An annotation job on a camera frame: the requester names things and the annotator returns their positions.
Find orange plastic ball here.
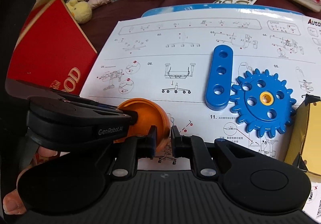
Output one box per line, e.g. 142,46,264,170
118,98,170,152

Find blue three-hole plastic bar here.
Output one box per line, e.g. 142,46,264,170
205,45,233,111

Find person's left hand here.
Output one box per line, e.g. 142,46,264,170
3,147,58,215

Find red open-top box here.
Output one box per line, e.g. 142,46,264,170
7,0,97,95

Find blue plastic gear wheel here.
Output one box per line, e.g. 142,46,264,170
230,69,297,138

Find white assembly instruction sheet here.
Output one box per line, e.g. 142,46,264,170
79,8,321,222

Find yellow plush duck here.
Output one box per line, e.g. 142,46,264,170
66,0,92,24

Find yellow cardboard box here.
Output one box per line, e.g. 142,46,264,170
284,95,321,176

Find blue board under sheet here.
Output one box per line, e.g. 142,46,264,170
140,3,305,18

